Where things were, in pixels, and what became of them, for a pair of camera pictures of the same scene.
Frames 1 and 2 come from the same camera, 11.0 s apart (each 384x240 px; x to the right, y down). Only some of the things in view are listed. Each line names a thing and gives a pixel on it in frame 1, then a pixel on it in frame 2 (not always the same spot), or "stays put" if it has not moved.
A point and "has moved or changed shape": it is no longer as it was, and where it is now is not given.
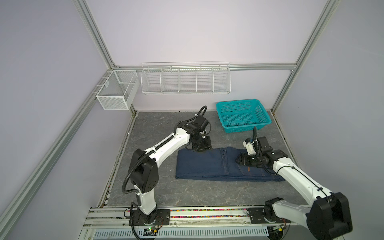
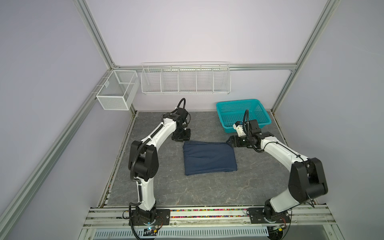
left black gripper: [208, 146] → [186, 138]
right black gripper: [243, 159] → [234, 139]
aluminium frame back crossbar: [204, 66] stays put
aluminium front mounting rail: [105, 218] stays put
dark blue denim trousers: [218, 163] has moved or changed shape
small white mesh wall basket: [117, 93] stays put
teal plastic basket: [242, 115] stays put
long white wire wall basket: [186, 78] stays put
